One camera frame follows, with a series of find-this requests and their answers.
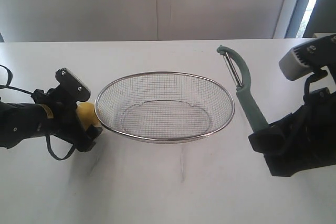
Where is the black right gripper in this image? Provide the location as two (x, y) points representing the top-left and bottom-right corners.
(248, 88), (335, 177)

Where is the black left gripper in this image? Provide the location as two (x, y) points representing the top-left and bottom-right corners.
(33, 83), (103, 153)

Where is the teal vegetable peeler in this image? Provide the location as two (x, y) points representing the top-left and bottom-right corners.
(217, 45), (269, 132)

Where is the yellow lemon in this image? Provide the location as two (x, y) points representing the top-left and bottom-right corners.
(76, 102), (100, 130)

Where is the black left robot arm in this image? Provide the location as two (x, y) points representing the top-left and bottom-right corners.
(1, 86), (102, 152)

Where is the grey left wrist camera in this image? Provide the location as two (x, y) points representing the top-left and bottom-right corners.
(55, 68), (91, 102)

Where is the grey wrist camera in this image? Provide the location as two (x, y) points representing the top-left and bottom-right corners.
(279, 34), (335, 81)
(55, 68), (91, 102)

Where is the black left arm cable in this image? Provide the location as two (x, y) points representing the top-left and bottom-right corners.
(0, 64), (76, 161)

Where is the black right camera cable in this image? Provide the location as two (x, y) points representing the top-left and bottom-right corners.
(303, 68), (329, 104)

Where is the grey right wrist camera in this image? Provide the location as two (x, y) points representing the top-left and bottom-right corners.
(279, 34), (335, 81)

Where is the metal wire mesh basket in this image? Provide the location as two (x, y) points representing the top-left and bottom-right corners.
(94, 71), (235, 144)

